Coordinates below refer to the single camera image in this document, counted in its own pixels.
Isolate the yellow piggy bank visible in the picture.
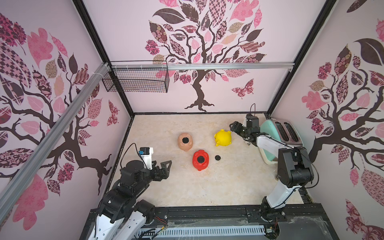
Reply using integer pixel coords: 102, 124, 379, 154
214, 129, 232, 147

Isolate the red piggy bank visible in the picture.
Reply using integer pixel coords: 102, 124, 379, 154
192, 150, 209, 171

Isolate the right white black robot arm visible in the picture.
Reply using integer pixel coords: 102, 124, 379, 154
229, 114, 315, 222

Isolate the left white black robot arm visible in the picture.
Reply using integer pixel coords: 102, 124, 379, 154
88, 160, 172, 240

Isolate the mint green toaster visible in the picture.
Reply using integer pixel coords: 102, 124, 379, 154
259, 119, 303, 165

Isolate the white cable duct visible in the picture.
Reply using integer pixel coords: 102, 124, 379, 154
133, 226, 266, 239

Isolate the black wire basket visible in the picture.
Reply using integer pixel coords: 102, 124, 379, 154
102, 60, 170, 93

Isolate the back aluminium rail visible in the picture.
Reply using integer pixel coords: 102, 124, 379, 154
112, 62, 295, 71

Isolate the aluminium rail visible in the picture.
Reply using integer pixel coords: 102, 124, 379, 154
112, 62, 295, 71
1, 63, 110, 221

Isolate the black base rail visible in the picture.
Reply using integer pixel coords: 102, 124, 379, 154
86, 203, 325, 224

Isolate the left aluminium rail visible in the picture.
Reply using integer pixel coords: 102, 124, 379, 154
1, 63, 110, 221

